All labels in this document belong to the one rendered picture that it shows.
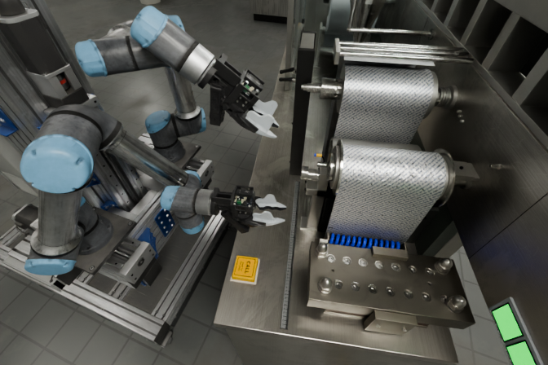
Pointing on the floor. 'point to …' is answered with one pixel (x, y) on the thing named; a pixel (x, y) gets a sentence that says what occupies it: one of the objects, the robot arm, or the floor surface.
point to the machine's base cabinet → (306, 353)
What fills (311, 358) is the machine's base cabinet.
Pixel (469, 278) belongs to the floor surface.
